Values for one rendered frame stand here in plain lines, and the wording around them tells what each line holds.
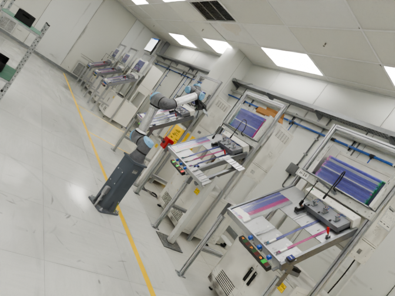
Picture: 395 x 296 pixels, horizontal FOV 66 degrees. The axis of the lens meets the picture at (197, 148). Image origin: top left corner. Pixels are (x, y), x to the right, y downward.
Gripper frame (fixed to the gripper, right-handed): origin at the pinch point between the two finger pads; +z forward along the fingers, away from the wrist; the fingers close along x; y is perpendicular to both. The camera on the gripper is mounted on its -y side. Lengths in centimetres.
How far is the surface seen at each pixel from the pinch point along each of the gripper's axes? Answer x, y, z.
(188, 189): -40, -13, 82
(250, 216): 67, 51, 85
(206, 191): 6, 20, 73
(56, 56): -757, -344, -272
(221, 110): -63, -157, -10
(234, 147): 13, -39, 37
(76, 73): -745, -401, -217
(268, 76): -47, -341, -69
